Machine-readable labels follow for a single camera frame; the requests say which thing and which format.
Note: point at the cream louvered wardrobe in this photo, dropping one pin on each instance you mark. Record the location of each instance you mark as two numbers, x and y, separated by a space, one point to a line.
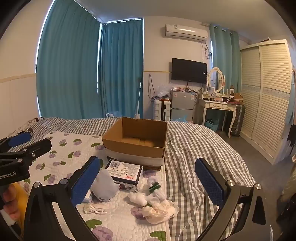
268 97

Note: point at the white suitcase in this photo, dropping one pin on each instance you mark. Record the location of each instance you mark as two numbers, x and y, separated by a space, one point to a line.
161 110

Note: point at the black wall television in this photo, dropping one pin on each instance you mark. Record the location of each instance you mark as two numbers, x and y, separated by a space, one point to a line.
188 70

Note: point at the hanging light blue cloth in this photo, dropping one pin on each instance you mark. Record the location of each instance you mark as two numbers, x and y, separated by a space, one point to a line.
291 102

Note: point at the white air conditioner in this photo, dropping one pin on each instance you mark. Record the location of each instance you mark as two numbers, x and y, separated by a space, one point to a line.
186 31

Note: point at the clear plastic bag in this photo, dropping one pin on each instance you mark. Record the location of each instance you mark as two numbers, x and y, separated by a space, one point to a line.
163 90

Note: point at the floral quilted mat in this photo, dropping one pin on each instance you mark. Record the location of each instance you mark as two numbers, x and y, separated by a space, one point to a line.
69 148

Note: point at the blue plastic basket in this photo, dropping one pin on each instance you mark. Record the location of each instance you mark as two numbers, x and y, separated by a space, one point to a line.
211 126

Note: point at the white plastic bag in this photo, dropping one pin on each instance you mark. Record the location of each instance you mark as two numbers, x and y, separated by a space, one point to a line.
112 114

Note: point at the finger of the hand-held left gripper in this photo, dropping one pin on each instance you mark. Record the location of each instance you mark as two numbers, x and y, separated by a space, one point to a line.
39 146
19 139

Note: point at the white dressing table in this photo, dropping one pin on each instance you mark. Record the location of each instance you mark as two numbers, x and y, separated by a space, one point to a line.
215 106

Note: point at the teal corner curtain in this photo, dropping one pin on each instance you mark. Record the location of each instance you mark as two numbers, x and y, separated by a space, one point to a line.
121 69

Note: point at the green and white socks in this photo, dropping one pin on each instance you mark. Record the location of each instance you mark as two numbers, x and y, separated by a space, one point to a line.
154 187

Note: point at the blue plastic bag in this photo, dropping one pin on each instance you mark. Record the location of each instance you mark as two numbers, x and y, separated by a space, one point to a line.
182 119

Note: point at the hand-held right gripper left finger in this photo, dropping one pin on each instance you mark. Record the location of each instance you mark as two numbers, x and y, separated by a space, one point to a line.
85 180

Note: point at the white oval mirror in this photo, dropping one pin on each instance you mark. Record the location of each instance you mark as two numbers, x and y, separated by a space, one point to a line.
215 80

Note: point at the person's left hand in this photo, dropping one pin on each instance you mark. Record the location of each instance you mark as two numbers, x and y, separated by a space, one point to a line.
10 201

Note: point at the grey mini fridge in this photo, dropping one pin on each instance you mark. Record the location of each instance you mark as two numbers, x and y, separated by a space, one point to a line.
182 102

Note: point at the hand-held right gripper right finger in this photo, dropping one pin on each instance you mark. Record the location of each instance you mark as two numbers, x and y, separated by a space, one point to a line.
209 183

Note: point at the wide teal curtain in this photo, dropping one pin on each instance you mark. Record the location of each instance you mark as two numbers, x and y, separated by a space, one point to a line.
67 64

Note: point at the white mop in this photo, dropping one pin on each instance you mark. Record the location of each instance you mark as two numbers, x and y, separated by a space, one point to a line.
138 102

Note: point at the yellow cloth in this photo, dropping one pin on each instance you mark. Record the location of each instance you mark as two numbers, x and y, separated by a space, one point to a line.
22 199

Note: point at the black labelled packet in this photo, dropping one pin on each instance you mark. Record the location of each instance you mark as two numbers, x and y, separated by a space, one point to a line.
124 173

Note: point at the clear bag with cream cloth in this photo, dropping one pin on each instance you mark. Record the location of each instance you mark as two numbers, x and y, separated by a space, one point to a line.
155 212

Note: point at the grey checked blanket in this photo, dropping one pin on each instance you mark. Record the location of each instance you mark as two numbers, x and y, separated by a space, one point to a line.
196 143

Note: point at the dark suitcase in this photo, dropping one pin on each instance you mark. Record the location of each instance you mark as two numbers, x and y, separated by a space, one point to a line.
238 120

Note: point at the small cardboard box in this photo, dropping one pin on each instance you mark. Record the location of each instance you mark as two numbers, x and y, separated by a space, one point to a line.
237 96

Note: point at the narrow light teal curtain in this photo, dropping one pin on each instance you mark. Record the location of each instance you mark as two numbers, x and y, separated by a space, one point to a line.
225 58

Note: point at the white plastic pouch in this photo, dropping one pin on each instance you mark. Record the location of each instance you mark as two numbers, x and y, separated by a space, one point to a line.
105 185

